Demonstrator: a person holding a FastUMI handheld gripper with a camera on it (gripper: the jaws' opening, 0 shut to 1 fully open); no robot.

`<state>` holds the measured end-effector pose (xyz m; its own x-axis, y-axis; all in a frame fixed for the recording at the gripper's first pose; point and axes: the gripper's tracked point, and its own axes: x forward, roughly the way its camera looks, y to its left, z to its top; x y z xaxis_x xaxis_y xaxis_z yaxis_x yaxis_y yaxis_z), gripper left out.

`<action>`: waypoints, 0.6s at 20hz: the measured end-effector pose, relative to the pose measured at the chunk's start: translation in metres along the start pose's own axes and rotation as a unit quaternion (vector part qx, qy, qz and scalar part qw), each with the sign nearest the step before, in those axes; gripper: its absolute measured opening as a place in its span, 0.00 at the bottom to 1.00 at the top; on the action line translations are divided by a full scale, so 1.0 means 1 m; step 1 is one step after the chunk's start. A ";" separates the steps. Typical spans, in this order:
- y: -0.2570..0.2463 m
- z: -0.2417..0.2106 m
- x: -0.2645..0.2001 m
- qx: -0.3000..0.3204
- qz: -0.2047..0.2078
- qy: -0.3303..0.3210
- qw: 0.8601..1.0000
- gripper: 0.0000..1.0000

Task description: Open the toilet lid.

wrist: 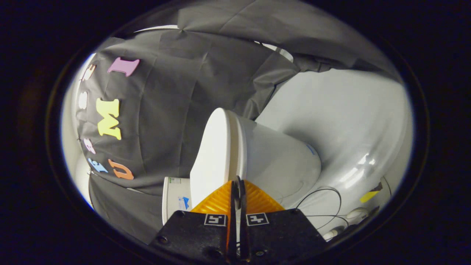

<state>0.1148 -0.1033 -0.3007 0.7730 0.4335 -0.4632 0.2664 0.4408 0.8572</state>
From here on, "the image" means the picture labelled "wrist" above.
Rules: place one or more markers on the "small black lid pull tab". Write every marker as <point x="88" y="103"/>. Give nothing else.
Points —
<point x="239" y="187"/>

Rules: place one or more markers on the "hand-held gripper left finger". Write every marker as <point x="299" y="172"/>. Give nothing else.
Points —
<point x="191" y="235"/>

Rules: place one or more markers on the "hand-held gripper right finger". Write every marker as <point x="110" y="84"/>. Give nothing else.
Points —
<point x="283" y="235"/>

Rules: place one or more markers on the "white toilet bowl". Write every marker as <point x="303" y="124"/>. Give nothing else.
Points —
<point x="279" y="162"/>

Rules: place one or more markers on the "white toilet tank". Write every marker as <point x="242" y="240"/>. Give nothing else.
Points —
<point x="172" y="206"/>

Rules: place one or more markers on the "yellow tape strip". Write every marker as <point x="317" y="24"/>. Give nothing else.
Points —
<point x="368" y="197"/>

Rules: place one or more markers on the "black backdrop cloth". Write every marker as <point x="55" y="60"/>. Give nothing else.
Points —
<point x="165" y="110"/>

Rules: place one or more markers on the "white toilet lid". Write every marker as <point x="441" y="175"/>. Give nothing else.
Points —
<point x="211" y="154"/>

